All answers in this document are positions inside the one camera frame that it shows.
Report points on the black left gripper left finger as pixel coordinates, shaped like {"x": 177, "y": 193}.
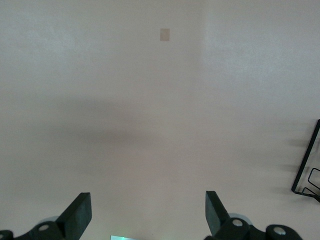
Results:
{"x": 72, "y": 222}

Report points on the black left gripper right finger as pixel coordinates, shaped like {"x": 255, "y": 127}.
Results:
{"x": 218, "y": 222}

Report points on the small brown tape patch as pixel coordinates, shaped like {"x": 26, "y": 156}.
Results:
{"x": 165, "y": 35}

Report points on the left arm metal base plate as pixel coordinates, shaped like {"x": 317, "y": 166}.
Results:
{"x": 125, "y": 238}

